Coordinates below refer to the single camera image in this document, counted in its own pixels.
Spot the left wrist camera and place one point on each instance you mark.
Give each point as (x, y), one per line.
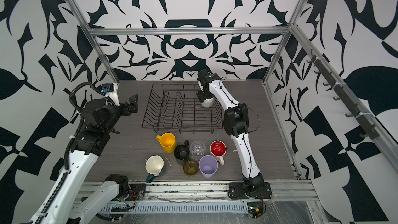
(111, 93)

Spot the small circuit board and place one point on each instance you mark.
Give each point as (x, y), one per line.
(257, 211)

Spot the olive brown glass cup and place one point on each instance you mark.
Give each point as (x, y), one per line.
(190, 167)

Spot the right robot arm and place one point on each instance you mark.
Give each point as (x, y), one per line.
(235, 123)

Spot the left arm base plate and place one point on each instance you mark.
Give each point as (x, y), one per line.
(136, 191)

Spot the white cable duct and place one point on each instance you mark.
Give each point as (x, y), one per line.
(179, 208)

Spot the white ceramic mug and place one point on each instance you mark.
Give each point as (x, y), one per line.
(207, 103)

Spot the black mug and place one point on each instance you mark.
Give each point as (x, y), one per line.
(182, 152)

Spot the purple plastic cup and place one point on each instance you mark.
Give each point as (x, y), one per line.
(208, 166)

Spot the yellow mug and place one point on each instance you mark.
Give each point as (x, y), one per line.
(167, 141)

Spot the black wire dish rack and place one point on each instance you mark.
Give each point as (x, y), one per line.
(176, 107)

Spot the red inside white mug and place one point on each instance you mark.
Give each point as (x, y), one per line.
(218, 150)

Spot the wall hook rail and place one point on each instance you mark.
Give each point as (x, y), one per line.
(341, 90)

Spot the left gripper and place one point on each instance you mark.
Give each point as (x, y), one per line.
(126, 110)

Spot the clear glass cup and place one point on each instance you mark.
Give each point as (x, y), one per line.
(197, 150)

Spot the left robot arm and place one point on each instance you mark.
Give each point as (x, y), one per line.
(99, 109)

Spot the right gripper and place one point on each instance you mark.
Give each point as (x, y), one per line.
(201, 97)

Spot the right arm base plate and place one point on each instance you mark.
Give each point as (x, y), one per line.
(241, 190)

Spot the green mug cream inside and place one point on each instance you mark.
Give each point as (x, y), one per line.
(154, 166)

